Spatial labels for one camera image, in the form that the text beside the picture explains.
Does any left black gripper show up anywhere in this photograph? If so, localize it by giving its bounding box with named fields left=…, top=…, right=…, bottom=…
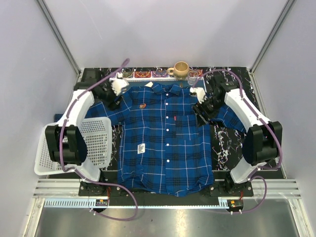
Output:
left=96, top=81, right=124, bottom=111

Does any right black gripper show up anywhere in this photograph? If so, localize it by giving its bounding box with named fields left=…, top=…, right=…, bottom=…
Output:
left=191, top=97, right=225, bottom=128

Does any blue plaid shirt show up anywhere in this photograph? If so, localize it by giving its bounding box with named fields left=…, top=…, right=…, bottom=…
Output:
left=54, top=83, right=247, bottom=198

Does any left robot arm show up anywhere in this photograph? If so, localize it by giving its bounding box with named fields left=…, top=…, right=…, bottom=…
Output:
left=43, top=74, right=129, bottom=196

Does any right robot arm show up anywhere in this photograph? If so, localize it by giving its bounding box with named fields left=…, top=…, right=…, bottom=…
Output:
left=190, top=76, right=282, bottom=196

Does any blue patterned placemat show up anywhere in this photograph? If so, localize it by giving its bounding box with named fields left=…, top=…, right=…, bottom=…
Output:
left=111, top=67, right=206, bottom=89

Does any white plastic basket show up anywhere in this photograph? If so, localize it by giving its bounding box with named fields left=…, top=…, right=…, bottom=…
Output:
left=34, top=117, right=112, bottom=175

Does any small clear glass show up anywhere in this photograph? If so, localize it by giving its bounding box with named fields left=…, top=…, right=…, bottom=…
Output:
left=187, top=70, right=198, bottom=85

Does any white square plate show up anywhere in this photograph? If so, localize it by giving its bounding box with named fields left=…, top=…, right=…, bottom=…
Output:
left=145, top=82, right=153, bottom=87

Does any tan ceramic mug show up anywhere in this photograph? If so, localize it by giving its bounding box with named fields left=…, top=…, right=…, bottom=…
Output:
left=166, top=61, right=190, bottom=79

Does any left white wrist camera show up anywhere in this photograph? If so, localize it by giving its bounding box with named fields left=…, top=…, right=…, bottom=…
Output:
left=110, top=73, right=129, bottom=96

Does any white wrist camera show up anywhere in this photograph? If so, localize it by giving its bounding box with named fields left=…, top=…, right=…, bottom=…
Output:
left=190, top=87, right=208, bottom=104
left=110, top=73, right=129, bottom=96

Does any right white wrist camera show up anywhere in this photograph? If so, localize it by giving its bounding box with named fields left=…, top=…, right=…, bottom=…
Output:
left=190, top=87, right=208, bottom=104

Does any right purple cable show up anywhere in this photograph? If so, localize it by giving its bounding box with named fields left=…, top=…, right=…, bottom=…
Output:
left=191, top=70, right=283, bottom=214

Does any purple cable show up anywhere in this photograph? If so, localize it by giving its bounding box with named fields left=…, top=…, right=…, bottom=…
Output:
left=191, top=70, right=283, bottom=214
left=59, top=58, right=139, bottom=220

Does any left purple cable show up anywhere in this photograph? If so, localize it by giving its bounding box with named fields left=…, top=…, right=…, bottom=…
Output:
left=59, top=58, right=139, bottom=220

